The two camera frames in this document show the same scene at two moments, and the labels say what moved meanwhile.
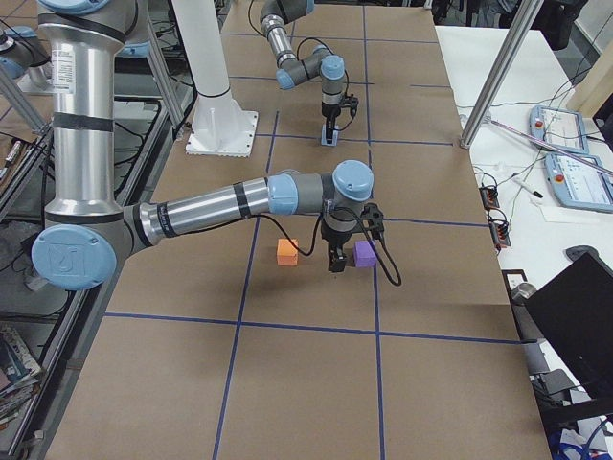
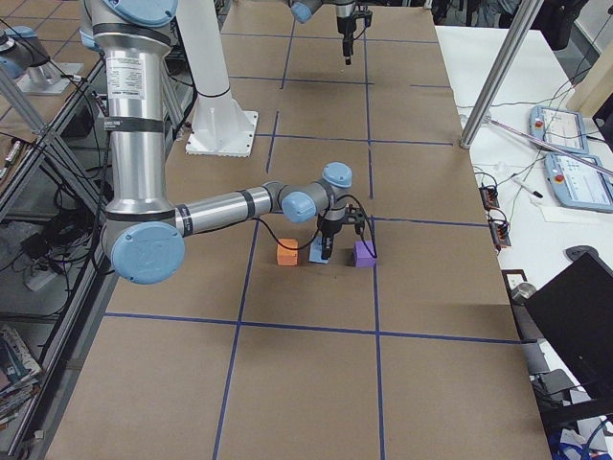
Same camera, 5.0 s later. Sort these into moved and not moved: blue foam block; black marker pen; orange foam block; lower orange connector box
Moved: blue foam block
Not moved: lower orange connector box; black marker pen; orange foam block
